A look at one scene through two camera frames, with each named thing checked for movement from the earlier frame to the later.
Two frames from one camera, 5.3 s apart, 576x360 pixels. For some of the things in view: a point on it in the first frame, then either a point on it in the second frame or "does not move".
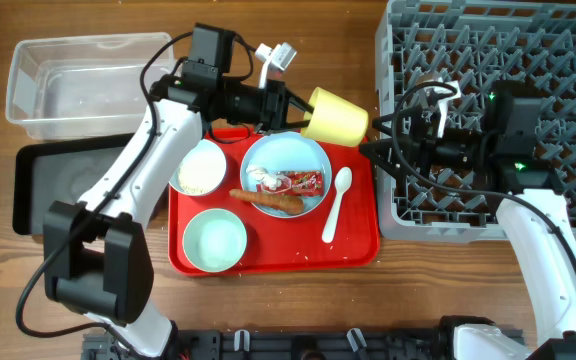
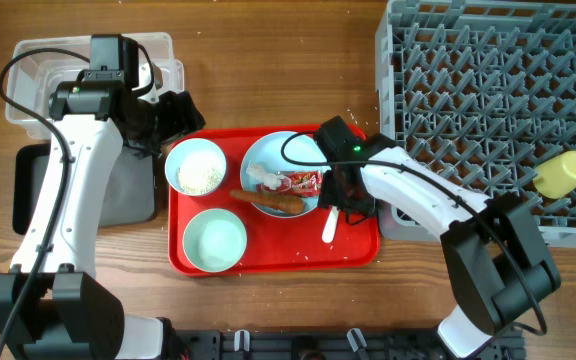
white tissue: x=261 y=174 does not move
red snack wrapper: x=304 y=183 does not move
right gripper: x=416 y=144 -> x=328 y=197
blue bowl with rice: x=202 y=171 does not move
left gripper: x=274 y=115 -> x=183 y=119
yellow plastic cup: x=336 y=119 -> x=561 y=175
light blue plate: x=288 y=151 does not move
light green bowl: x=214 y=241 does not move
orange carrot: x=286 y=203 does not move
